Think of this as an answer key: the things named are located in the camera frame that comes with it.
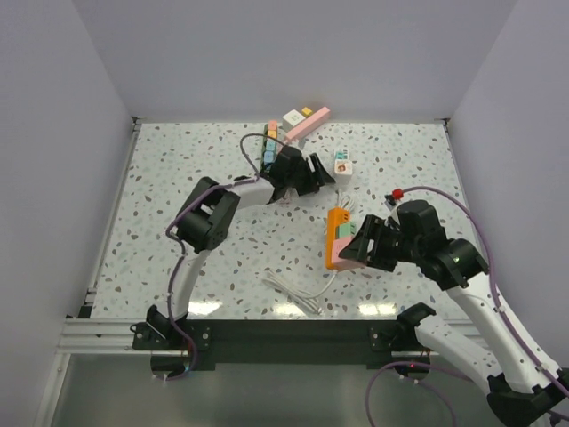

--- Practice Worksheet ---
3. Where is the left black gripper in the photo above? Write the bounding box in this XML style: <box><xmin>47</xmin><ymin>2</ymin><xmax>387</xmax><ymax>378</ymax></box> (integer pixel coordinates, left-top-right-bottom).
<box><xmin>284</xmin><ymin>153</ymin><xmax>333</xmax><ymax>196</ymax></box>

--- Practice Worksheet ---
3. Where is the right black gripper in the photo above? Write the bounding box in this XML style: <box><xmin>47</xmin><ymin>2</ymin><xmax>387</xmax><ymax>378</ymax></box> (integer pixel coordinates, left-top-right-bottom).
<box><xmin>339</xmin><ymin>213</ymin><xmax>422</xmax><ymax>271</ymax></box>

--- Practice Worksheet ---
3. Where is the white power strip cartoon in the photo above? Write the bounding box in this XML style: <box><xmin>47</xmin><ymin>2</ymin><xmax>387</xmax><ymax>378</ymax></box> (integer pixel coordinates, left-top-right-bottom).
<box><xmin>333</xmin><ymin>149</ymin><xmax>353</xmax><ymax>187</ymax></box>

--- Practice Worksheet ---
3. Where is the orange power strip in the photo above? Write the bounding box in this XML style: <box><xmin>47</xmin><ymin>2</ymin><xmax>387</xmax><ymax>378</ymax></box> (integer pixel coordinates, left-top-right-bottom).
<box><xmin>325</xmin><ymin>206</ymin><xmax>352</xmax><ymax>271</ymax></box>

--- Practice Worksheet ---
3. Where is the pink power strip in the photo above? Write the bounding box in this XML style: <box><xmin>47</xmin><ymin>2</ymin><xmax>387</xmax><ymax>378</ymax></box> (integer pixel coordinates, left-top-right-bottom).
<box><xmin>284</xmin><ymin>107</ymin><xmax>331</xmax><ymax>143</ymax></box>

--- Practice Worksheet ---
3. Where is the white cube adapter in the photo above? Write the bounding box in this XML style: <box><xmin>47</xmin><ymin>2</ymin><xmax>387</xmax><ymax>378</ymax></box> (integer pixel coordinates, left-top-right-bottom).
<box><xmin>282</xmin><ymin>109</ymin><xmax>305</xmax><ymax>133</ymax></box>

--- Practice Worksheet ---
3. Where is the green plug adapter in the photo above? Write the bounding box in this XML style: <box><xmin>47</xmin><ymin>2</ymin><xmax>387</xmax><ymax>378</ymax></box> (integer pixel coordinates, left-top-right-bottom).
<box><xmin>335</xmin><ymin>222</ymin><xmax>357</xmax><ymax>239</ymax></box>

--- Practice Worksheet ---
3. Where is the pink cube plug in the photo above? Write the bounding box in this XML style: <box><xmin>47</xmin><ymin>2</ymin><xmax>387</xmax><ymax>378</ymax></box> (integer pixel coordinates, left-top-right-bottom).
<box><xmin>331</xmin><ymin>237</ymin><xmax>365</xmax><ymax>271</ymax></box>

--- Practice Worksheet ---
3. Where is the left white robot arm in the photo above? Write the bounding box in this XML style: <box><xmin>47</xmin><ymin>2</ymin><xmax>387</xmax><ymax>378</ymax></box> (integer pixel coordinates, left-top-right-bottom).
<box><xmin>131</xmin><ymin>146</ymin><xmax>335</xmax><ymax>353</ymax></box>

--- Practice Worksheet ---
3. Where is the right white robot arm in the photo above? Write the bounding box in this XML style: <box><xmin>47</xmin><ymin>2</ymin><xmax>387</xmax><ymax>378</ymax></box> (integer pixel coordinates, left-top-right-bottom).
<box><xmin>340</xmin><ymin>200</ymin><xmax>568</xmax><ymax>426</ymax></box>

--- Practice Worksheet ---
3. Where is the green power strip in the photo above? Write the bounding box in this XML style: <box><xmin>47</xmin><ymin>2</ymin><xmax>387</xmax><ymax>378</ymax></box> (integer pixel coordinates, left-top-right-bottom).
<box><xmin>260</xmin><ymin>120</ymin><xmax>279</xmax><ymax>173</ymax></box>

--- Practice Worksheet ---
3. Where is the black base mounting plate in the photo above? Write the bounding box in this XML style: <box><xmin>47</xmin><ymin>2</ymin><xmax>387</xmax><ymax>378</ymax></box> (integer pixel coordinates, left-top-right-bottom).
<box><xmin>130</xmin><ymin>319</ymin><xmax>425</xmax><ymax>374</ymax></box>

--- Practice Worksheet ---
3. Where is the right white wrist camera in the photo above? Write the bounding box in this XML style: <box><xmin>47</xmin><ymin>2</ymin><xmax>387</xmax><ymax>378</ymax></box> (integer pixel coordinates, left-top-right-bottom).
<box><xmin>384</xmin><ymin>188</ymin><xmax>405</xmax><ymax>209</ymax></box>

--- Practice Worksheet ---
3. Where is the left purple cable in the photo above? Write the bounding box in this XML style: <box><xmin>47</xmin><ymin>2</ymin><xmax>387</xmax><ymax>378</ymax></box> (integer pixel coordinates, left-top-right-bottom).
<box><xmin>164</xmin><ymin>132</ymin><xmax>285</xmax><ymax>370</ymax></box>

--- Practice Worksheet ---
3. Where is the purple cable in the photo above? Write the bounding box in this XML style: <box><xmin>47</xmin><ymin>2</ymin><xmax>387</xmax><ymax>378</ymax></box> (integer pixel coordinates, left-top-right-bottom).
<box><xmin>359</xmin><ymin>185</ymin><xmax>569</xmax><ymax>427</ymax></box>
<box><xmin>164</xmin><ymin>132</ymin><xmax>285</xmax><ymax>370</ymax></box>

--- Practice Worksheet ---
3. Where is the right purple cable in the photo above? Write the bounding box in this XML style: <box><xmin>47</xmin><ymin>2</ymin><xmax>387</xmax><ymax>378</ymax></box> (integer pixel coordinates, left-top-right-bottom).
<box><xmin>359</xmin><ymin>185</ymin><xmax>569</xmax><ymax>427</ymax></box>

